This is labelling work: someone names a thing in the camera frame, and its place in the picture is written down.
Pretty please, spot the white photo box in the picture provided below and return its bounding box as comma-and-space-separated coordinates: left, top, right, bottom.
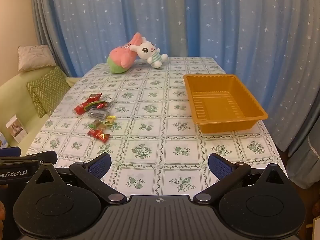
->
6, 115, 27, 143

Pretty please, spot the person's left hand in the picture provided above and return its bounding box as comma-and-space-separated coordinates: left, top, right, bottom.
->
0, 201, 6, 233

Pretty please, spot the blue star-print curtain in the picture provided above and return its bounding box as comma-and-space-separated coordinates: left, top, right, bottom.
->
31, 0, 320, 153

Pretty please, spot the light green sofa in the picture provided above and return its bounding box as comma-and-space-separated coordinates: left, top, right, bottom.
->
0, 65, 80, 155

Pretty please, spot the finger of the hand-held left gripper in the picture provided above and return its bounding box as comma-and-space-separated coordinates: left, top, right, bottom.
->
25, 150, 58, 167
0, 146, 21, 157

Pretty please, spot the orange plastic tray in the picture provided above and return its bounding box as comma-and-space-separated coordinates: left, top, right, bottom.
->
183, 74, 268, 133

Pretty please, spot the pink star plush toy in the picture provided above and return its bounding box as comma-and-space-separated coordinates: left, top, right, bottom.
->
107, 32, 142, 74

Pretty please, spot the brown green snack packet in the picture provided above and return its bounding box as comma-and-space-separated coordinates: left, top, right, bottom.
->
90, 120, 108, 130

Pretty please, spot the beige pillow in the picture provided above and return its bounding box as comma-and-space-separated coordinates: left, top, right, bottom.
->
17, 45, 57, 72

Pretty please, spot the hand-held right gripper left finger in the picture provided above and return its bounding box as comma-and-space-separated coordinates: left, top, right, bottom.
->
29, 152, 127, 205

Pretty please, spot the blue white box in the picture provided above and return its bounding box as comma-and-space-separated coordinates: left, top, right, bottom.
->
0, 132, 10, 148

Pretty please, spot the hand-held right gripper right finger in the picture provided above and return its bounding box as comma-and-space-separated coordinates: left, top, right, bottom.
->
193, 152, 290, 205

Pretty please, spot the white snack packet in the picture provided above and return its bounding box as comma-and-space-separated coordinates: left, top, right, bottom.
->
101, 96, 114, 108

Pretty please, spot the green zigzag cushion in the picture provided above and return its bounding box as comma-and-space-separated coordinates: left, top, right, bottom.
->
26, 66, 71, 118

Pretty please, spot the white bunny plush toy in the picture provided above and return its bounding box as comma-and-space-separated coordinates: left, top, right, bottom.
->
129, 36, 168, 69

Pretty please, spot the silver snack packet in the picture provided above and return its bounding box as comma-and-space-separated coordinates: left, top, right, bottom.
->
88, 108, 107, 119

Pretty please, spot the grey-blue lace-trimmed curtain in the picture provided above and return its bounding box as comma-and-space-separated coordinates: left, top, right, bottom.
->
285, 120, 320, 189

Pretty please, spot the red gold snack packet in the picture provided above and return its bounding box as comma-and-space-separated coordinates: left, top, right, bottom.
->
87, 128, 111, 143

